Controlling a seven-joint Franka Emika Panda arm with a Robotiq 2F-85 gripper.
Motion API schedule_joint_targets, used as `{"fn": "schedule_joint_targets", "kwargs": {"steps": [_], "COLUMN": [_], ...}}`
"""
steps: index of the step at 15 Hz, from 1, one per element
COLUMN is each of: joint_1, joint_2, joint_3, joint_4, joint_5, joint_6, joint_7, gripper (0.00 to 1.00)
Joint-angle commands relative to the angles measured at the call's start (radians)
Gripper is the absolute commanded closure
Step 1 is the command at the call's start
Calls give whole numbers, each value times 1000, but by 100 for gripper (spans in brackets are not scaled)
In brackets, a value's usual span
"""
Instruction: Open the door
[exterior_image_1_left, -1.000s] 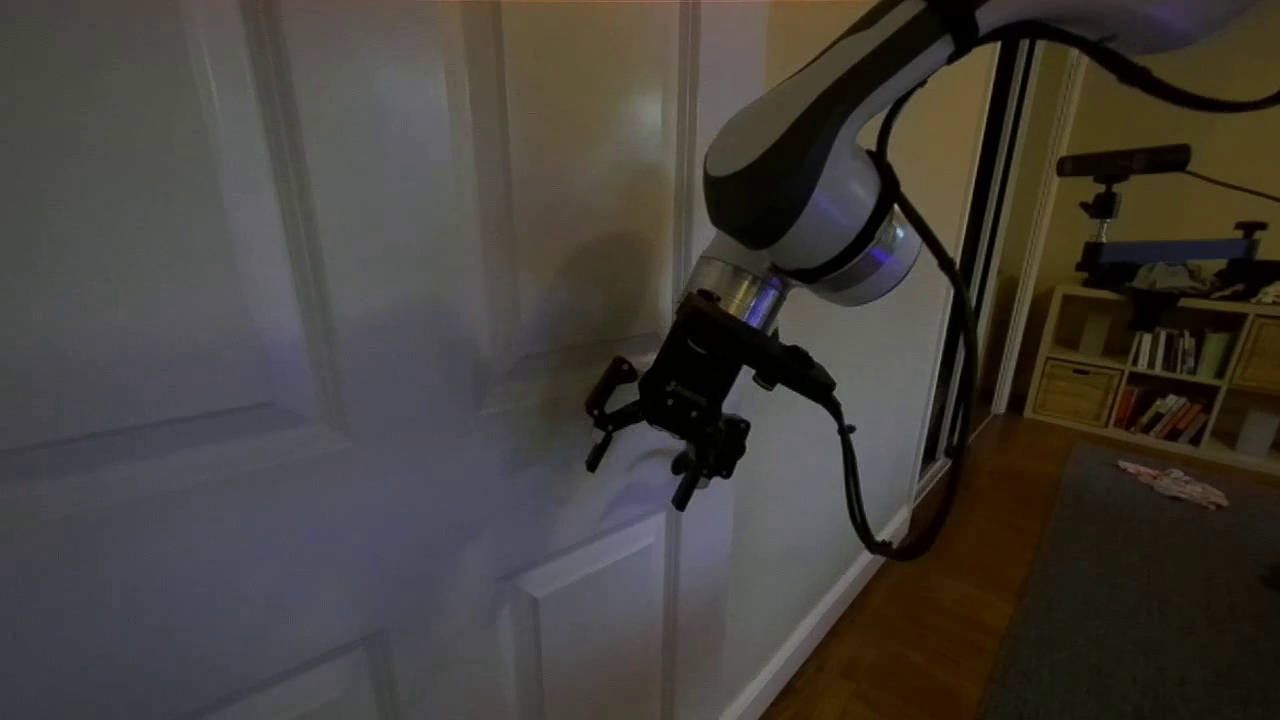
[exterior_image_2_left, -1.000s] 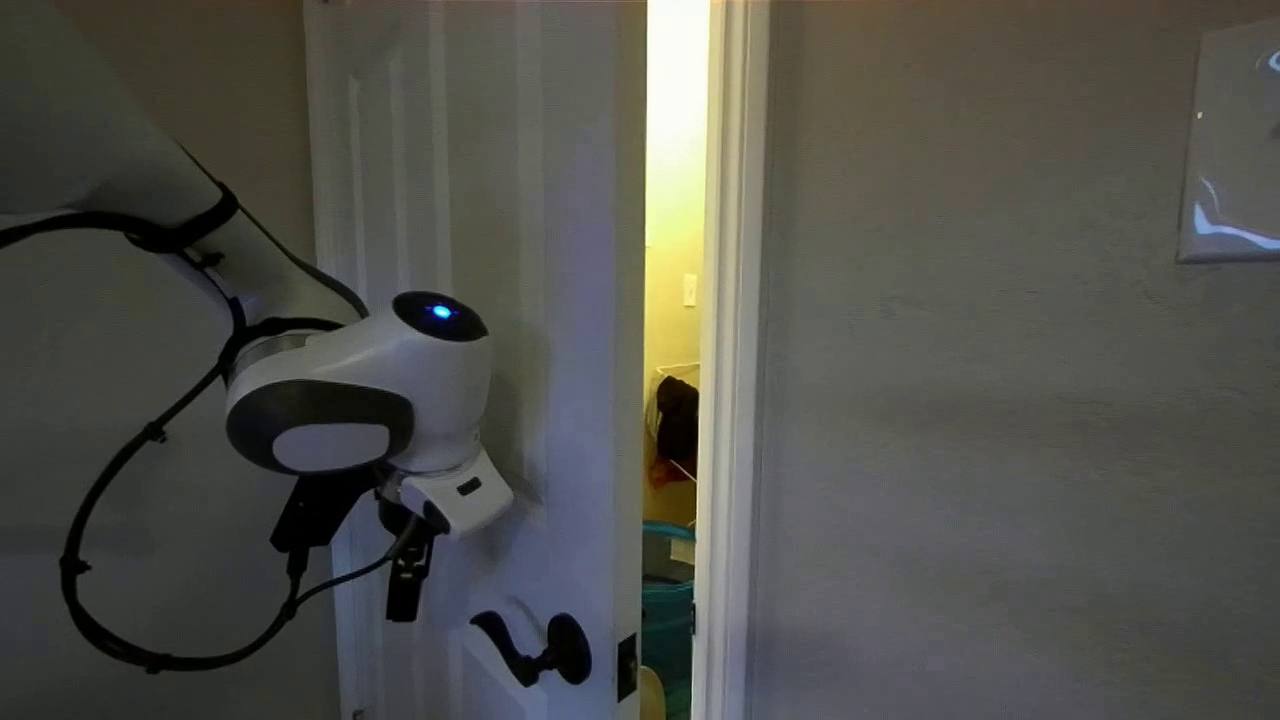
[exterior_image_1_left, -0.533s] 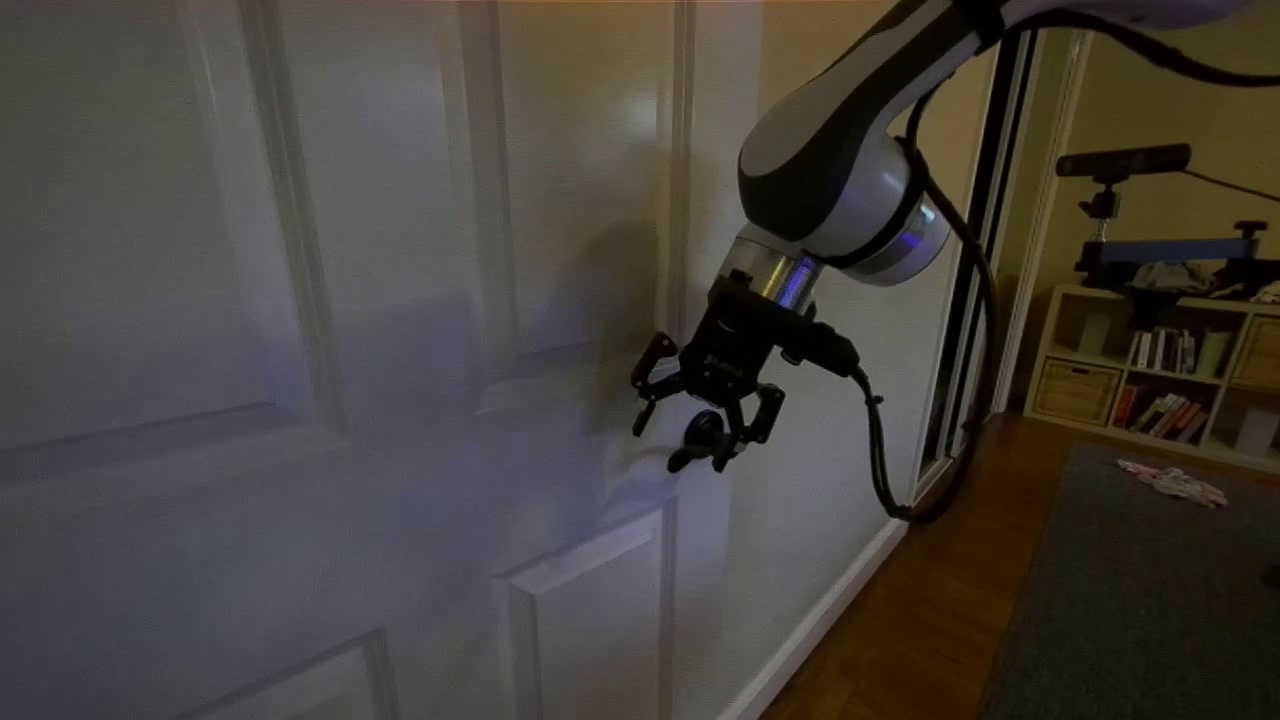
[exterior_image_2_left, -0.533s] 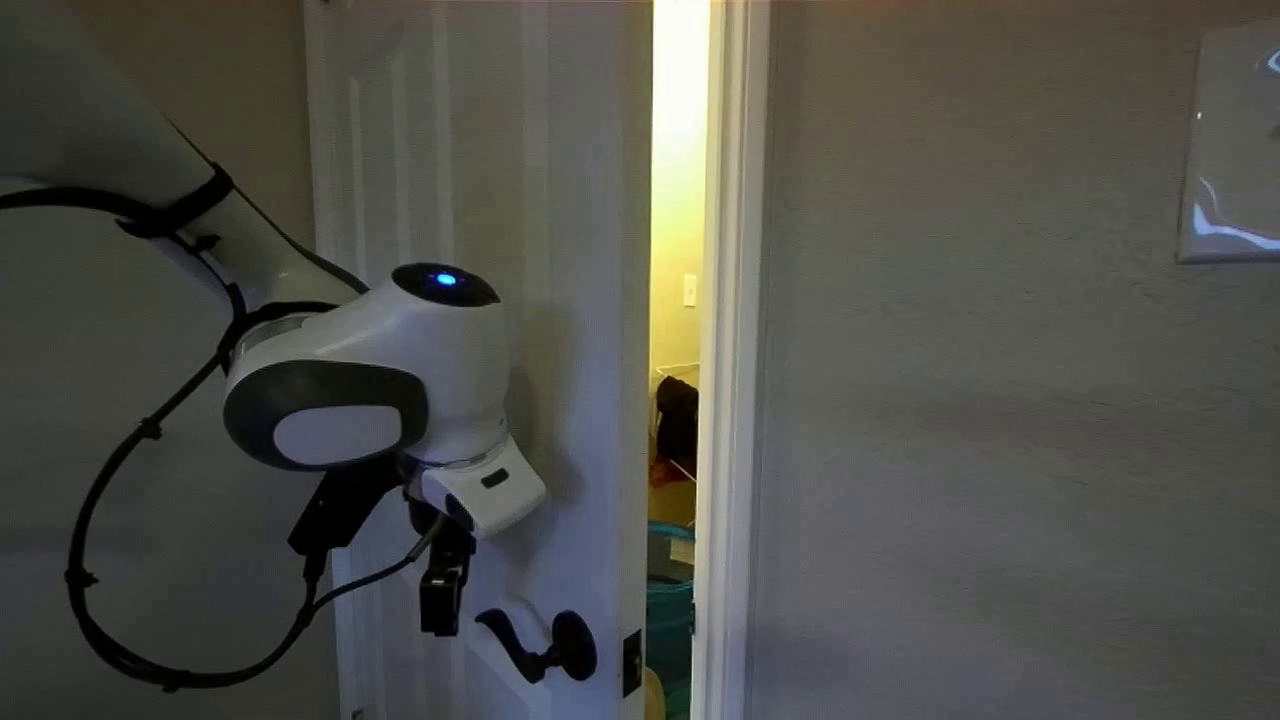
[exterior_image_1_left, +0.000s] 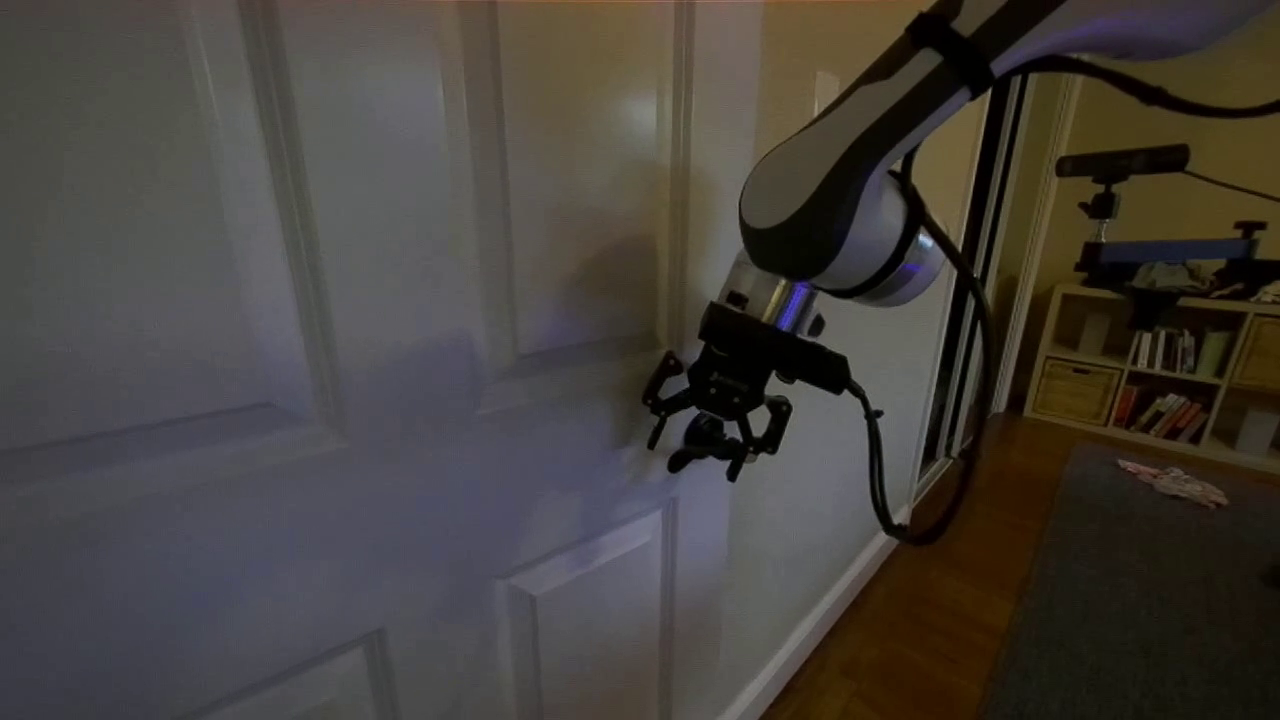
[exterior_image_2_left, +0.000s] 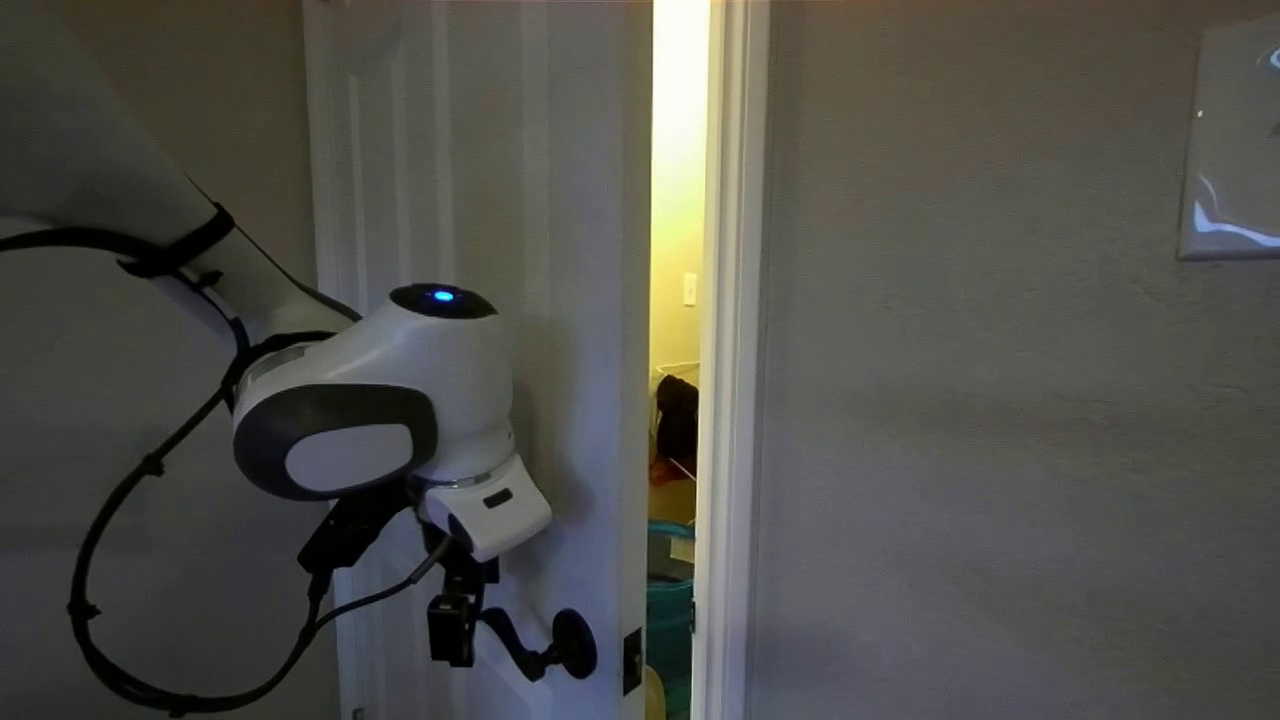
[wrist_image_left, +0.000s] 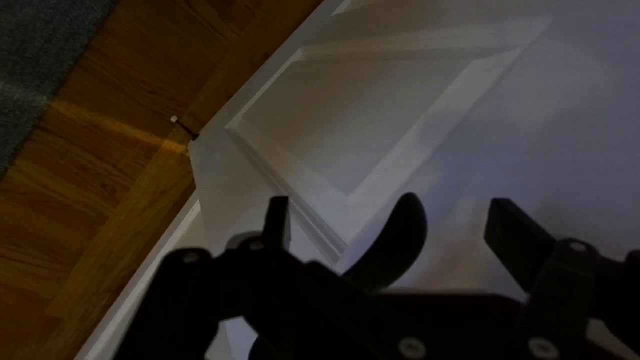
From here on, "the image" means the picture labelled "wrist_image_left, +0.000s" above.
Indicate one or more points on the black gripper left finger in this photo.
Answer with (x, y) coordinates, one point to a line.
(266, 307)

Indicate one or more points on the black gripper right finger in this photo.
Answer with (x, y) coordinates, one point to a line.
(566, 281)

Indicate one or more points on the white panel door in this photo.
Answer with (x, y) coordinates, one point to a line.
(467, 101)

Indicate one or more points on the grey rug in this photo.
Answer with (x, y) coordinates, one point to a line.
(40, 61)

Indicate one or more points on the small door stop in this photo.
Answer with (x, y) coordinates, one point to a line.
(183, 127)

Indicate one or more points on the white door frame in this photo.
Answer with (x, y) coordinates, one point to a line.
(147, 281)

